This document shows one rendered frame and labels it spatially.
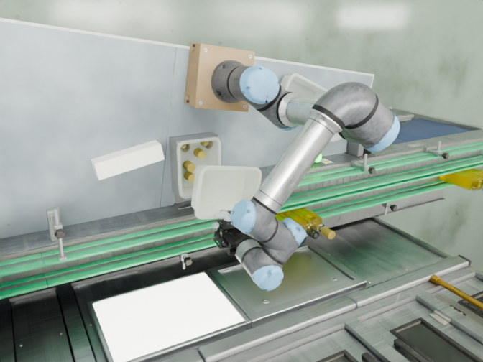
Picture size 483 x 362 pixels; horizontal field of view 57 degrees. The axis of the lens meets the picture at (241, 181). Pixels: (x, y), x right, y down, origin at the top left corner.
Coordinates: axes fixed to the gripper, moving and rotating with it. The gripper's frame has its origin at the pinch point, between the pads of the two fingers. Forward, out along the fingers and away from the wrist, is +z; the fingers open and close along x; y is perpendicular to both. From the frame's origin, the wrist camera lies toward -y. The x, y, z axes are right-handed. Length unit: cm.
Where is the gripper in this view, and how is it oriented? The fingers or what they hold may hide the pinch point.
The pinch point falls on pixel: (223, 213)
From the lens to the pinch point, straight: 145.9
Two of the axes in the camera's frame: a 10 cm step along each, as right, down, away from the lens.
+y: -8.8, 0.3, -4.8
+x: -1.9, 8.9, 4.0
